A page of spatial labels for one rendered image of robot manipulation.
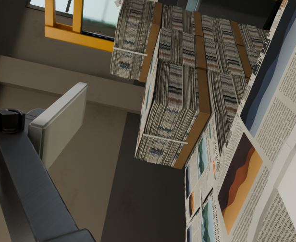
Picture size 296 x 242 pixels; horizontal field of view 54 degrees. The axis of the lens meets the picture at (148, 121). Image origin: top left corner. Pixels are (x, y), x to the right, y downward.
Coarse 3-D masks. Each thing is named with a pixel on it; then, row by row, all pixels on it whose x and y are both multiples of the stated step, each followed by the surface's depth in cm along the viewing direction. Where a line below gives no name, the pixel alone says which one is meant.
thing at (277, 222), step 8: (280, 200) 22; (272, 208) 23; (280, 208) 22; (272, 216) 23; (280, 216) 22; (288, 216) 21; (264, 224) 24; (272, 224) 23; (280, 224) 22; (288, 224) 21; (264, 232) 24; (272, 232) 23; (280, 232) 22; (288, 232) 21; (264, 240) 23; (272, 240) 22; (280, 240) 21; (288, 240) 21
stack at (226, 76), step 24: (216, 48) 148; (216, 72) 131; (240, 72) 136; (216, 96) 119; (240, 96) 122; (216, 120) 107; (216, 144) 100; (192, 168) 123; (216, 168) 95; (192, 192) 116; (192, 216) 110; (216, 216) 87; (192, 240) 103; (216, 240) 83
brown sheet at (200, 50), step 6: (198, 36) 150; (198, 42) 146; (198, 48) 142; (204, 48) 143; (198, 54) 138; (204, 54) 139; (198, 60) 134; (204, 60) 135; (198, 66) 131; (204, 66) 132
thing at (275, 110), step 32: (288, 0) 30; (288, 32) 28; (256, 64) 34; (288, 64) 26; (256, 96) 31; (288, 96) 25; (256, 128) 29; (288, 128) 24; (224, 160) 36; (256, 160) 28; (224, 192) 34; (256, 192) 26; (224, 224) 32
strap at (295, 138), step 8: (288, 144) 18; (280, 152) 18; (288, 152) 17; (280, 160) 18; (288, 160) 17; (280, 168) 18; (272, 176) 18; (280, 176) 18; (272, 184) 18; (264, 192) 19; (272, 192) 18; (264, 200) 19; (256, 208) 20; (264, 208) 19; (256, 216) 20; (264, 216) 19; (256, 224) 20; (248, 232) 21; (256, 232) 20; (248, 240) 21; (256, 240) 20
